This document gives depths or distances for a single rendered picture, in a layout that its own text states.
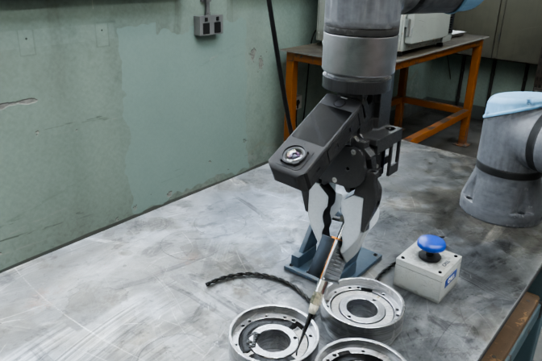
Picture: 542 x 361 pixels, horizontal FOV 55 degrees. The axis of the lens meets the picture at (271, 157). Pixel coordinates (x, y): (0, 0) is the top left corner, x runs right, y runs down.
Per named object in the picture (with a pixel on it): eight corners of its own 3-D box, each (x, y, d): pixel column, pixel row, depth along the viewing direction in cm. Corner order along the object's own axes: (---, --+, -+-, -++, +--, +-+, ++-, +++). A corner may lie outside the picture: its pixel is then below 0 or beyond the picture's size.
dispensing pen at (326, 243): (277, 345, 58) (332, 204, 60) (294, 346, 61) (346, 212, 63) (293, 354, 56) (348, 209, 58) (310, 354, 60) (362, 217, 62)
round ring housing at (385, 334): (398, 363, 62) (402, 335, 60) (311, 343, 65) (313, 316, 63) (404, 310, 71) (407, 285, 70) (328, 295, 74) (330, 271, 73)
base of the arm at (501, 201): (475, 186, 111) (483, 143, 108) (552, 208, 102) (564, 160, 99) (447, 209, 101) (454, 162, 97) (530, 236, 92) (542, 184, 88)
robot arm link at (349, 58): (376, 40, 48) (303, 31, 53) (372, 89, 50) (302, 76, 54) (411, 33, 53) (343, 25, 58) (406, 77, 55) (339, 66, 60)
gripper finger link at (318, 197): (348, 238, 65) (360, 172, 61) (322, 258, 61) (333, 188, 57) (327, 229, 67) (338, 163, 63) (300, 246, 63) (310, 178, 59)
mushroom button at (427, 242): (435, 280, 74) (439, 249, 72) (408, 269, 76) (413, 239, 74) (446, 268, 77) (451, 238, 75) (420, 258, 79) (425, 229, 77)
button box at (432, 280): (439, 304, 73) (444, 274, 71) (392, 284, 77) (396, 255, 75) (460, 279, 79) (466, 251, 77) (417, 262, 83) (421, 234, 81)
